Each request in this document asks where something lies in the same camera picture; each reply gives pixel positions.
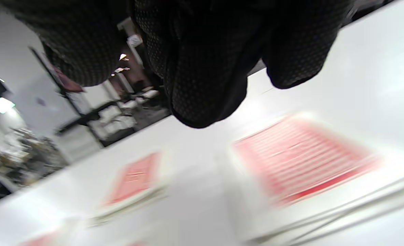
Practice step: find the ceiling light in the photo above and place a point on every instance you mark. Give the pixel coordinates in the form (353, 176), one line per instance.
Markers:
(0, 105)

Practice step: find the person's right hand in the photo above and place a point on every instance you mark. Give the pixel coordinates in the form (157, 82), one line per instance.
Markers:
(202, 51)

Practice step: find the pile of dealt red-backed cards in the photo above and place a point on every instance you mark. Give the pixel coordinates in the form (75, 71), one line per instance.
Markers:
(301, 160)
(137, 177)
(41, 241)

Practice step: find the black monitor pole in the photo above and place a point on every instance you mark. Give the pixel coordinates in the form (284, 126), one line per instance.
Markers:
(46, 66)

